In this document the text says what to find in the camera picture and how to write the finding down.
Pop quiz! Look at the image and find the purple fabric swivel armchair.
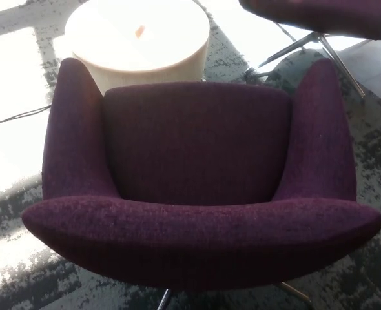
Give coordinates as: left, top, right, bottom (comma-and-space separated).
21, 57, 381, 310

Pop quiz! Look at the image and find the round white side table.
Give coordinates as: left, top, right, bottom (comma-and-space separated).
63, 0, 211, 97

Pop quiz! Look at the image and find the thin black floor cable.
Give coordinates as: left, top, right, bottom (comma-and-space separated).
0, 103, 52, 127

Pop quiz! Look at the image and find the purple chair with metal legs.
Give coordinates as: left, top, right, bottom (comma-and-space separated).
238, 0, 381, 98

